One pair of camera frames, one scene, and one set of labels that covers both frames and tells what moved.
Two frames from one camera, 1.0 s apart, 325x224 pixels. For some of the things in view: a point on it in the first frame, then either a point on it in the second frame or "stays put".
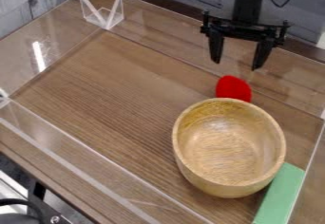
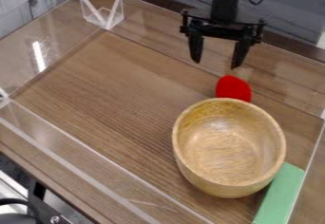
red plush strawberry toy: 233,87 stays put
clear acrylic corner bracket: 104,18 stays put
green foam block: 282,190 stays put
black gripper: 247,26 to 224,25
